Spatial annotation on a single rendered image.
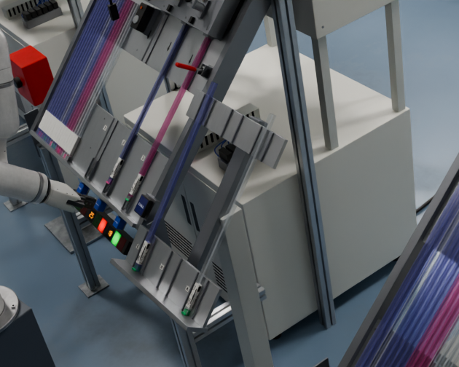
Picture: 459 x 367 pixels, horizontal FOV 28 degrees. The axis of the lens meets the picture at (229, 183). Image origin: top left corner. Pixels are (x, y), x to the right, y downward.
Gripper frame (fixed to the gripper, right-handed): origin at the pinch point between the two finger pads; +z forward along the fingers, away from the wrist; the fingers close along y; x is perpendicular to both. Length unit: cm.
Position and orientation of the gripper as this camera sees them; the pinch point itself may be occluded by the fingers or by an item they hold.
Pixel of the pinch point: (87, 202)
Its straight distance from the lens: 255.8
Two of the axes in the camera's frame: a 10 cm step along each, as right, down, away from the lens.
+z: 6.9, 2.3, 6.8
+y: 5.7, 4.1, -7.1
